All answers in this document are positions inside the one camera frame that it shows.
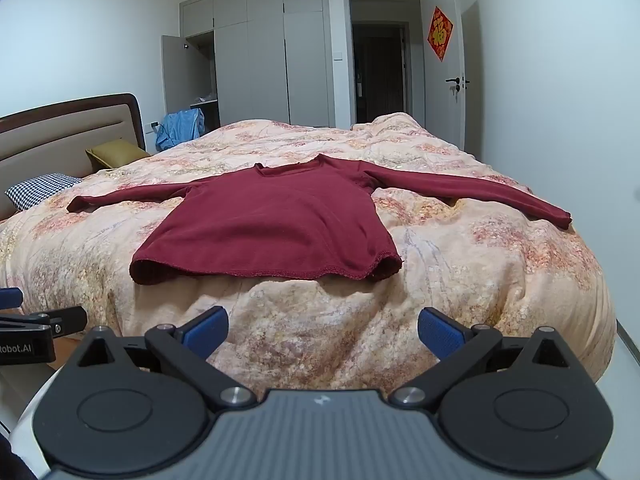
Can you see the padded bed headboard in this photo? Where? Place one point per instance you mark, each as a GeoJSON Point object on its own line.
{"type": "Point", "coordinates": [60, 130]}

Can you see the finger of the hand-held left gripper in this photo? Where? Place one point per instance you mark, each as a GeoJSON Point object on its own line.
{"type": "Point", "coordinates": [10, 299]}
{"type": "Point", "coordinates": [70, 321]}

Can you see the grey built-in wardrobe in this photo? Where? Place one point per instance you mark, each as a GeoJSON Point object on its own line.
{"type": "Point", "coordinates": [265, 60]}

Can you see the floral peach blanket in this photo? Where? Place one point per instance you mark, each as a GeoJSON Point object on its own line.
{"type": "Point", "coordinates": [450, 270]}

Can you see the olive green pillow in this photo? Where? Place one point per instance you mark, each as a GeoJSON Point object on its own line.
{"type": "Point", "coordinates": [116, 154]}

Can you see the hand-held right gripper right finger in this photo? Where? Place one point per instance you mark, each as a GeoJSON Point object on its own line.
{"type": "Point", "coordinates": [440, 332]}

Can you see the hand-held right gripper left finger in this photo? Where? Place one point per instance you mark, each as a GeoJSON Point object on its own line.
{"type": "Point", "coordinates": [207, 332]}

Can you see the dark red sweater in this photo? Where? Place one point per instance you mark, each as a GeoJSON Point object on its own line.
{"type": "Point", "coordinates": [275, 220]}

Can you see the blue garment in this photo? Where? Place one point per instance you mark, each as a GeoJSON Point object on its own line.
{"type": "Point", "coordinates": [177, 127]}

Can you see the white room door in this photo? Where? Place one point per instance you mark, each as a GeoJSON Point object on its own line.
{"type": "Point", "coordinates": [445, 115]}

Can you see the dark wooden hallway door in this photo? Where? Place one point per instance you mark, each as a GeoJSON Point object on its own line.
{"type": "Point", "coordinates": [385, 70]}

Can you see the red diamond wall decoration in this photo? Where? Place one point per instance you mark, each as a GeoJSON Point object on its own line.
{"type": "Point", "coordinates": [440, 32]}

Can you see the houndstooth pillow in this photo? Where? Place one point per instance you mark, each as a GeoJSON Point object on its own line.
{"type": "Point", "coordinates": [40, 190]}

